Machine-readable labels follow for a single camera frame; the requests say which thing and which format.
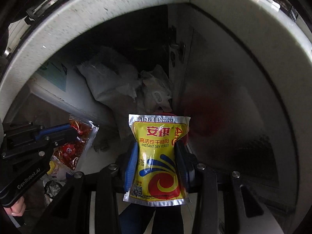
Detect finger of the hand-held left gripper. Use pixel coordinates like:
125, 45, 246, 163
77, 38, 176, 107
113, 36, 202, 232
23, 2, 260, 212
46, 128, 78, 150
34, 123, 74, 141

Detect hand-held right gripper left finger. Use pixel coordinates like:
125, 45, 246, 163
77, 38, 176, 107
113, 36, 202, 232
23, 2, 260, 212
34, 141, 139, 234

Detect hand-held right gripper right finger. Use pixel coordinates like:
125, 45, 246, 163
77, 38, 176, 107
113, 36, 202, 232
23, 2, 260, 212
174, 140, 278, 234

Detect red chili packet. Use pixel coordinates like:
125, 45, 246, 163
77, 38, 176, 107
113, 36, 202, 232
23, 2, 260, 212
52, 116, 99, 172

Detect yellow yeast packet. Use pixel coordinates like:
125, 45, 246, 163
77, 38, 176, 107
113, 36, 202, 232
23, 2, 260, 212
122, 114, 192, 206

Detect person's left hand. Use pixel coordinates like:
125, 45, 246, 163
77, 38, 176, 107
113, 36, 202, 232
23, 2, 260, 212
4, 195, 26, 216

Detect yellow printed packet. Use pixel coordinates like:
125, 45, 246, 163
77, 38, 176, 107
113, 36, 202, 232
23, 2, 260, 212
47, 160, 74, 179

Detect crumpled silver wrapper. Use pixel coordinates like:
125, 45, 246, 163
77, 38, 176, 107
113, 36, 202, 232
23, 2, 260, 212
43, 180, 67, 201

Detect white box with teal print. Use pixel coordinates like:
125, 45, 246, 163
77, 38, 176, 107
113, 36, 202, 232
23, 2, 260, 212
24, 56, 115, 132

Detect white plastic bag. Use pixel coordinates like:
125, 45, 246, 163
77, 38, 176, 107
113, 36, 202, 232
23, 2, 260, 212
75, 46, 142, 106

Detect grey cabinet door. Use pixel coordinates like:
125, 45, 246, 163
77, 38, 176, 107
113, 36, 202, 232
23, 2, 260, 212
168, 4, 296, 200

